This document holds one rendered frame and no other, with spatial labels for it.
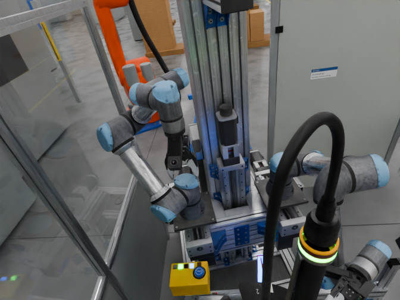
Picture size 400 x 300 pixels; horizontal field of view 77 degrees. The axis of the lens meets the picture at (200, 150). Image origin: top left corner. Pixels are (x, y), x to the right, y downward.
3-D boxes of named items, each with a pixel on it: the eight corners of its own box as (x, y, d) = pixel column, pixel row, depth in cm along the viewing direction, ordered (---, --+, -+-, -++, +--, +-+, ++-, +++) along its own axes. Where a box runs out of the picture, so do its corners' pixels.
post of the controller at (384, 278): (378, 288, 110) (393, 265, 98) (375, 282, 112) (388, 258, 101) (386, 288, 109) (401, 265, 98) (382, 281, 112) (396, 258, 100)
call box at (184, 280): (174, 297, 108) (168, 286, 102) (175, 275, 116) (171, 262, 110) (211, 296, 107) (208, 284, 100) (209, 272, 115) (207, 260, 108)
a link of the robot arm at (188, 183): (205, 193, 131) (202, 174, 123) (188, 211, 124) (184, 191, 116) (188, 185, 138) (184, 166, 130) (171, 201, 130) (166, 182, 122)
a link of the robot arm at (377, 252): (388, 261, 92) (397, 248, 87) (374, 280, 88) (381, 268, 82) (366, 246, 98) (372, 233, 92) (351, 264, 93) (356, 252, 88)
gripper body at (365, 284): (359, 308, 75) (378, 281, 80) (332, 284, 80) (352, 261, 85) (350, 316, 80) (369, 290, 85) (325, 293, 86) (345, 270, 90)
